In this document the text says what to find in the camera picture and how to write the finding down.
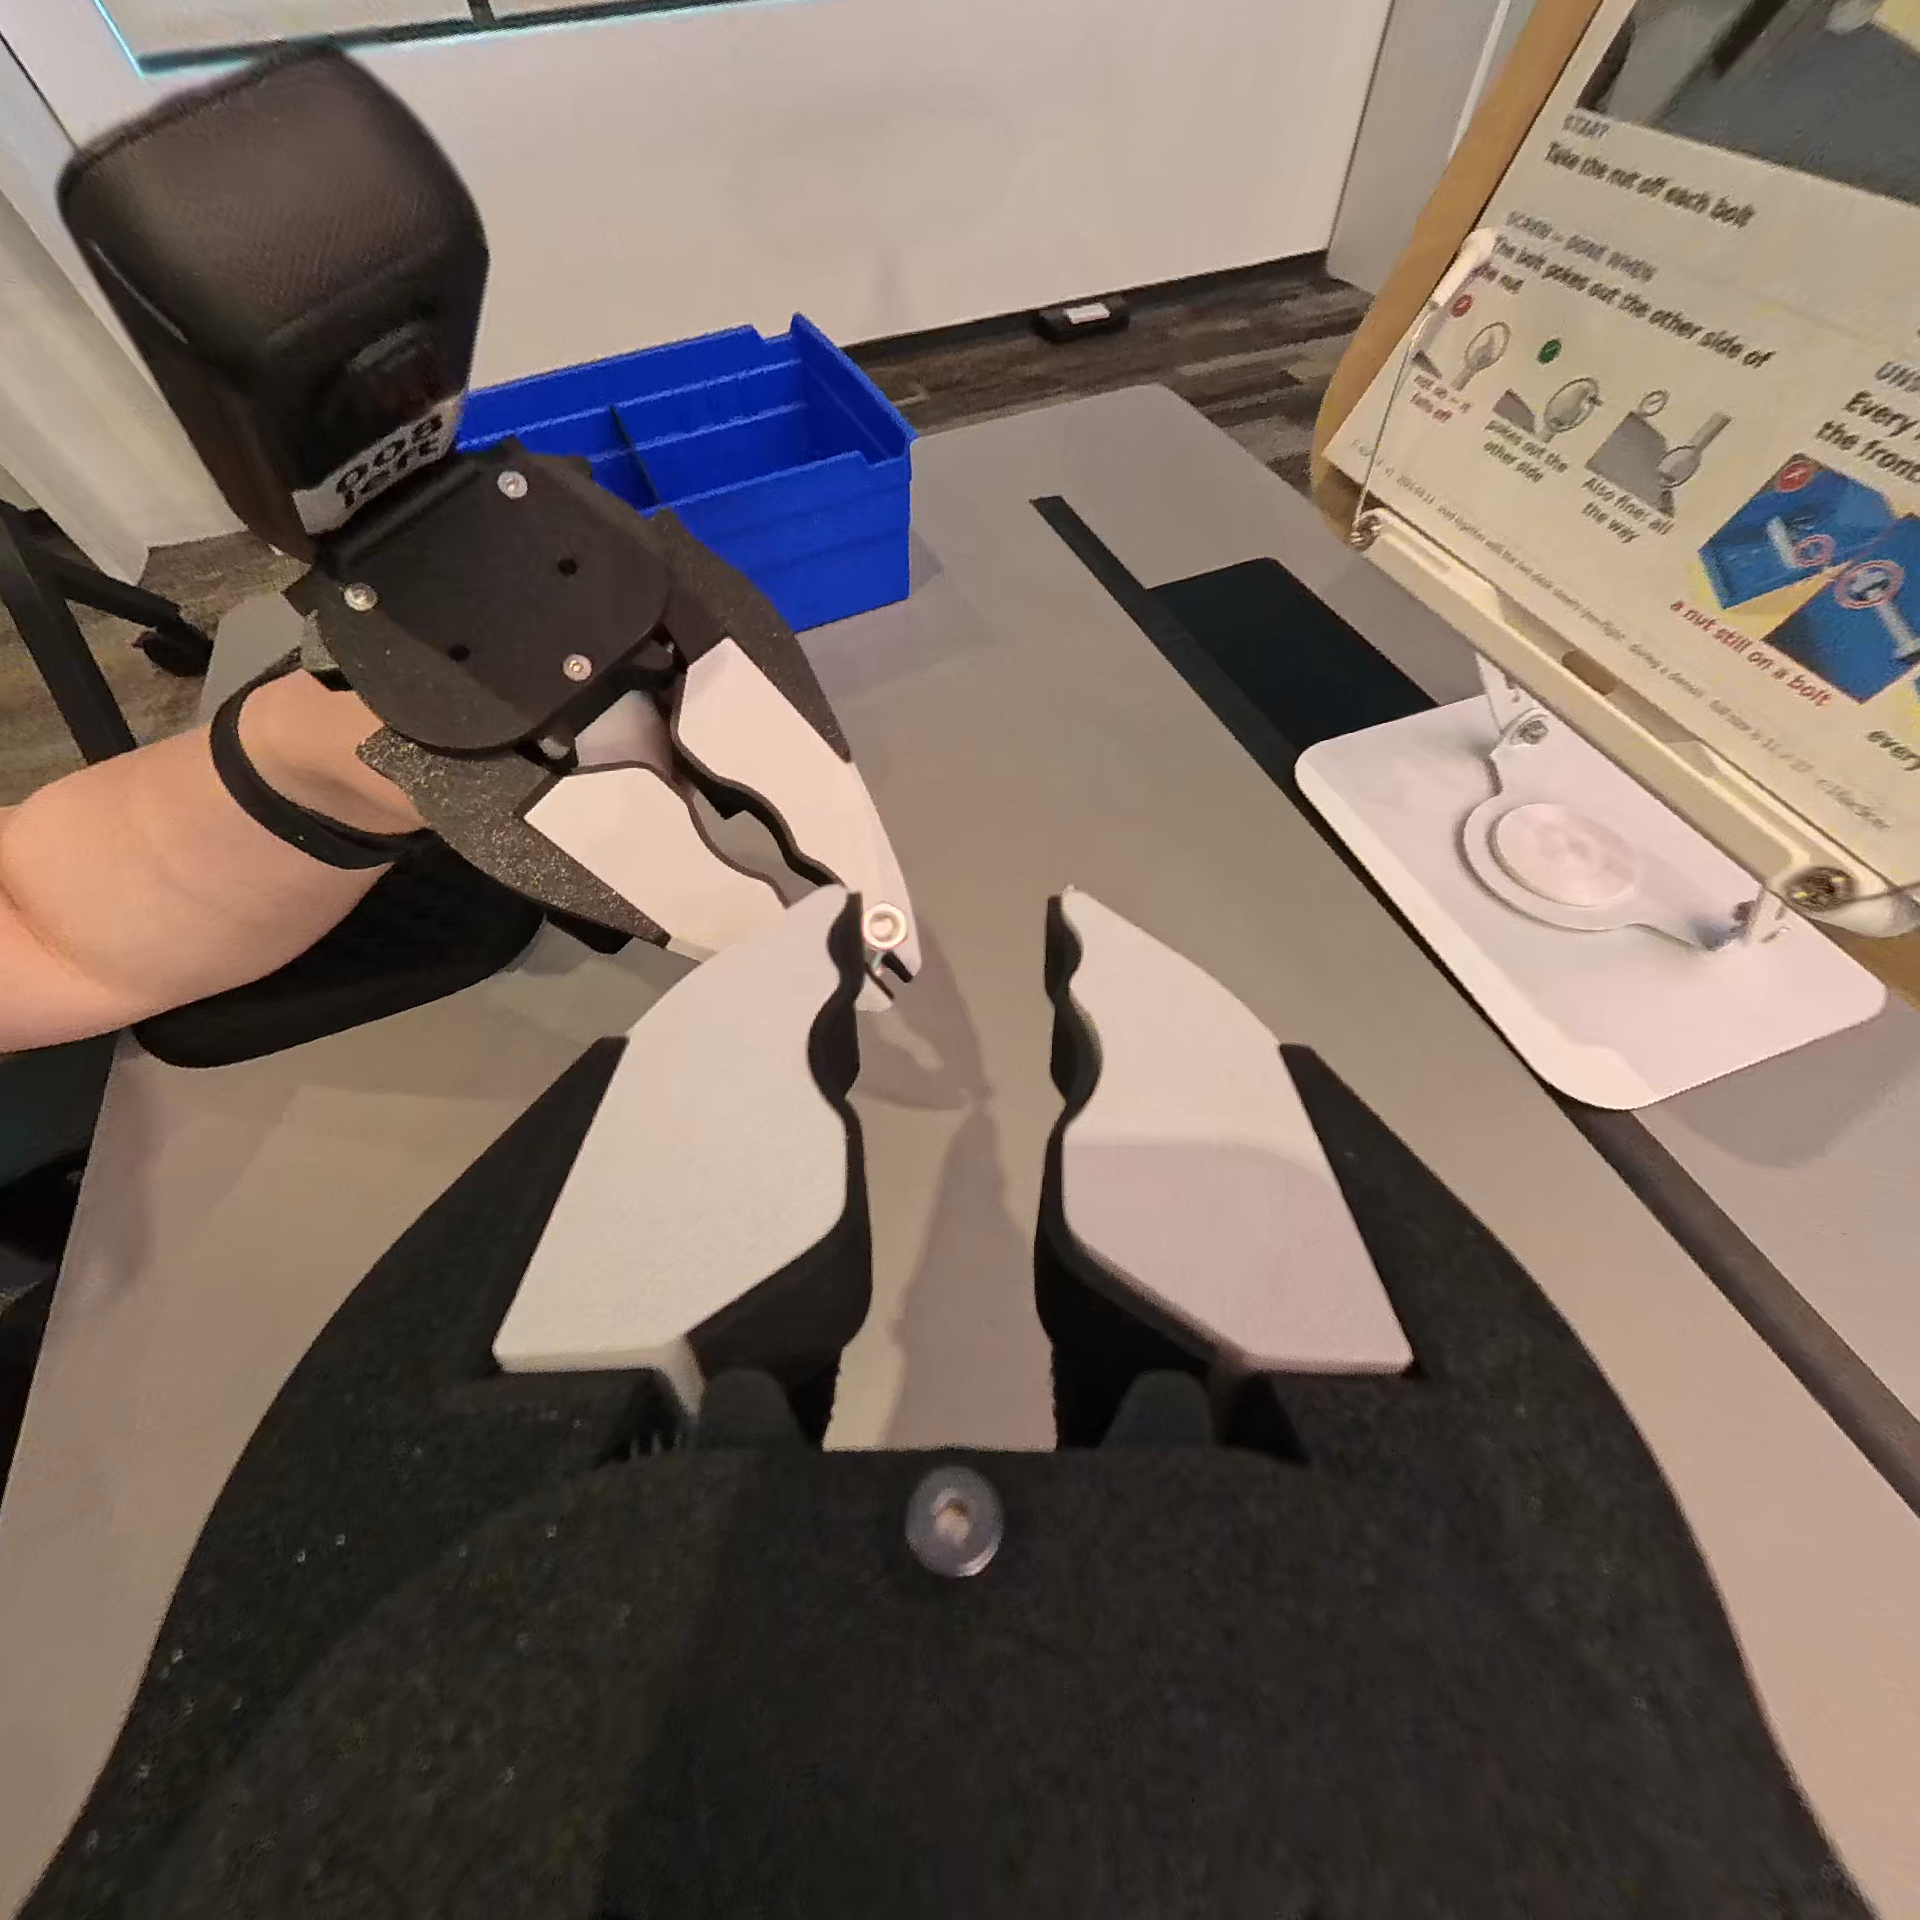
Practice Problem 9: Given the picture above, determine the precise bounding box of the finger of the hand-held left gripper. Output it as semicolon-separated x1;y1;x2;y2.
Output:
517;766;826;966
671;638;920;1011

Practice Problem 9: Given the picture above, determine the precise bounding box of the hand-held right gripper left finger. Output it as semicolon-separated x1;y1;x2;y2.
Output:
490;886;874;1444

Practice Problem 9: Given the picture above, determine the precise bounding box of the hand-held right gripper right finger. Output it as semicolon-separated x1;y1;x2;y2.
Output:
1034;886;1416;1444

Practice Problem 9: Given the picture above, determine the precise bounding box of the blue bin with divider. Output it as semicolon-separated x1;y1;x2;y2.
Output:
450;311;920;636

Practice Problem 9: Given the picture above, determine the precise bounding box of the person's left forearm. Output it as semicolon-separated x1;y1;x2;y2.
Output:
0;719;394;1058

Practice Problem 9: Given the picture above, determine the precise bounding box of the grey desk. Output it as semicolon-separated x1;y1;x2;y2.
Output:
0;383;1920;1920

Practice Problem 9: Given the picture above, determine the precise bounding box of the person's left hand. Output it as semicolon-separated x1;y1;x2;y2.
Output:
239;660;440;839

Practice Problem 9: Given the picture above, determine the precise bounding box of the black wristband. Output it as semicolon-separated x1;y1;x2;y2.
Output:
207;668;429;876

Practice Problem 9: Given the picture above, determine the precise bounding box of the black rolling stand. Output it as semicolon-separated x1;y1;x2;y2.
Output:
0;496;215;768

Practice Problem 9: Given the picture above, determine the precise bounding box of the white framed window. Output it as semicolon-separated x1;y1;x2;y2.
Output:
89;0;505;70

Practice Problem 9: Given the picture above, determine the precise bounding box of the dark office chair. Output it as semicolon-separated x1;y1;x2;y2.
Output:
0;1036;120;1307

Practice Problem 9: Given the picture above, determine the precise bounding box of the printed instruction sheet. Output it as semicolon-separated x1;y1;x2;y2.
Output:
1372;0;1920;888

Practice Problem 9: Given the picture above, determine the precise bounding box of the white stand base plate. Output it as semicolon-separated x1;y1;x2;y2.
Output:
1294;504;1920;1116

